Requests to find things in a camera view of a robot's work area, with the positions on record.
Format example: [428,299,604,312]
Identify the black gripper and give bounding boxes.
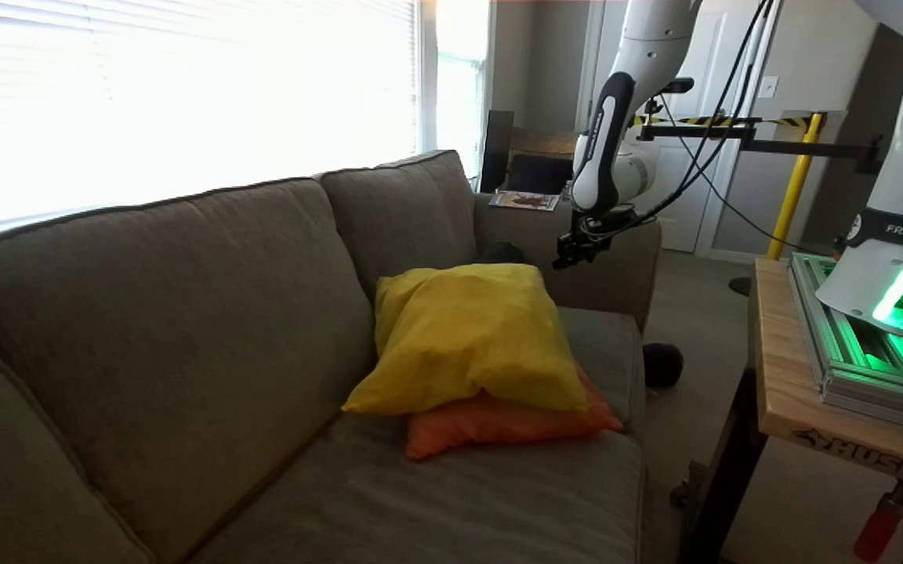
[553,210,640,269]

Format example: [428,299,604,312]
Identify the yellow pillow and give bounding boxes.
[346,264,586,418]

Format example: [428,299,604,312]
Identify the orange pillow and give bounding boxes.
[404,382,624,462]

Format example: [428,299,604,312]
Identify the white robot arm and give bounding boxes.
[558,0,903,335]

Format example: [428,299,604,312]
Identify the grey fabric sofa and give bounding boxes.
[0,154,663,564]

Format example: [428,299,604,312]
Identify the dark side table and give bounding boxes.
[480,111,570,213]

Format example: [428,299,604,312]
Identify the black round floor object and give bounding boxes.
[642,342,683,388]

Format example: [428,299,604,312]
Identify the yellow tripod stand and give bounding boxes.
[626,105,872,264]

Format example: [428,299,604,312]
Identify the wooden table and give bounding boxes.
[681,255,903,564]

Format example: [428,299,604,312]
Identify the red clamp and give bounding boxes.
[853,486,903,564]

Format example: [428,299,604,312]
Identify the white window blinds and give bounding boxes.
[0,0,493,231]

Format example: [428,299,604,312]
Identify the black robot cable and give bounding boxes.
[618,0,853,261]

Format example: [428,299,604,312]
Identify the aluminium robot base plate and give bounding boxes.
[791,255,903,420]

